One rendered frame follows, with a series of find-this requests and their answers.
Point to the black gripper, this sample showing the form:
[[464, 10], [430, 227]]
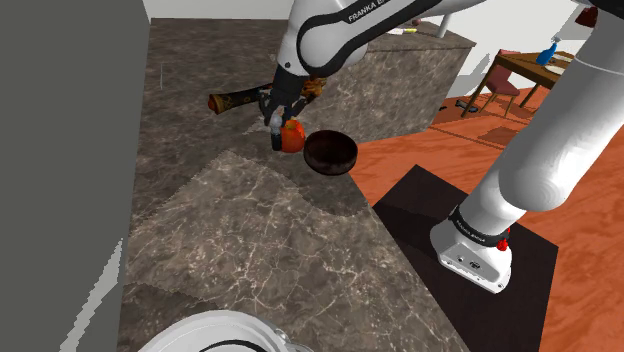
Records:
[[285, 88]]

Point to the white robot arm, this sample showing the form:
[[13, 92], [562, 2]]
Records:
[[546, 156]]

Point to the orange brown figure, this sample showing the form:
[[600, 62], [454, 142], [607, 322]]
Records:
[[314, 88]]

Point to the orange round jar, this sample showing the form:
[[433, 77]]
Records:
[[292, 139]]

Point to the dark patterned bottle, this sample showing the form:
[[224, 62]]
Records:
[[234, 100]]

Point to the dark brown bowl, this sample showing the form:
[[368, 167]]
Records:
[[330, 155]]

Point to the marble kitchen island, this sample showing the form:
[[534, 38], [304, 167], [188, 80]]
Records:
[[400, 83]]

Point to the red chair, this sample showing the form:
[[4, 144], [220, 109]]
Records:
[[502, 83]]

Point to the brown wooden table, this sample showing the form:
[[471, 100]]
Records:
[[524, 66]]

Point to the grey tall cabinet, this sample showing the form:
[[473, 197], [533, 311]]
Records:
[[58, 170]]

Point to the dark robot stand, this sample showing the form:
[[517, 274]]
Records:
[[487, 322]]

